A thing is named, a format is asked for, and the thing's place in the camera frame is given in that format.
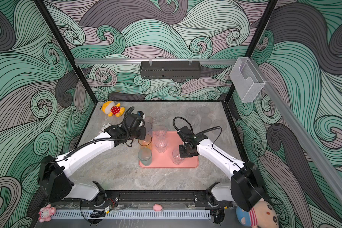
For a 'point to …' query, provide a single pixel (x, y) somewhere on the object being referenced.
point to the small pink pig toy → (157, 207)
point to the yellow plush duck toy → (108, 107)
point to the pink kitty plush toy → (45, 213)
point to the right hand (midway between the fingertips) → (184, 153)
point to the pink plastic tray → (165, 151)
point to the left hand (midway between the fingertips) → (145, 129)
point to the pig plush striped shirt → (263, 215)
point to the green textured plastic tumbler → (145, 156)
